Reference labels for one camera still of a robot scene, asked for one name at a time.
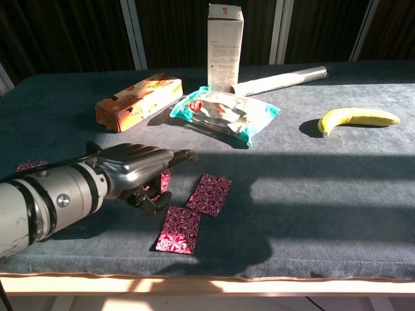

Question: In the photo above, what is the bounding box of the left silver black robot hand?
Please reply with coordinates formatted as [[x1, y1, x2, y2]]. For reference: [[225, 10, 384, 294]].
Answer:
[[96, 142, 200, 217]]

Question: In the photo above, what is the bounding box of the red patterned playing card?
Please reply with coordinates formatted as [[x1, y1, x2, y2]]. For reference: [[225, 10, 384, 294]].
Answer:
[[15, 161, 49, 173], [186, 173, 233, 217], [154, 205, 201, 255], [160, 168, 172, 194]]

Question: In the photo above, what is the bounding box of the orange snack box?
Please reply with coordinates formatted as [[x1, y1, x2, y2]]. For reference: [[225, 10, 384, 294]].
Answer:
[[95, 73, 184, 133]]

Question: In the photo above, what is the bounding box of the teal white snack bag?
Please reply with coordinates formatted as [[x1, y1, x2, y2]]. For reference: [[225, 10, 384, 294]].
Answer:
[[169, 86, 281, 148]]

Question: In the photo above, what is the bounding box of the tall white carton box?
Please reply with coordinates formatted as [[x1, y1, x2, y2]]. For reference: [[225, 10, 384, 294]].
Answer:
[[207, 3, 244, 94]]

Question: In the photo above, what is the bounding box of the white paper roll tube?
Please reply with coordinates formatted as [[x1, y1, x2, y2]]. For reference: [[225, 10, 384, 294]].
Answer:
[[230, 64, 330, 97]]

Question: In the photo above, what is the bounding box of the dark blue table cloth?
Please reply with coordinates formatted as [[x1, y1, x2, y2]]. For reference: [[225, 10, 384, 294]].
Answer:
[[0, 60, 415, 281]]

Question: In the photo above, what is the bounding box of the yellow banana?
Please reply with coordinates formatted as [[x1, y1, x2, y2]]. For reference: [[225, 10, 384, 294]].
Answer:
[[317, 107, 401, 137]]

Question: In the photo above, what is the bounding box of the white window frame post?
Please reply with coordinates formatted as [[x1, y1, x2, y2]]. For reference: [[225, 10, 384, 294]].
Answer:
[[119, 0, 148, 71], [268, 0, 294, 65], [348, 0, 380, 62], [0, 63, 16, 95]]

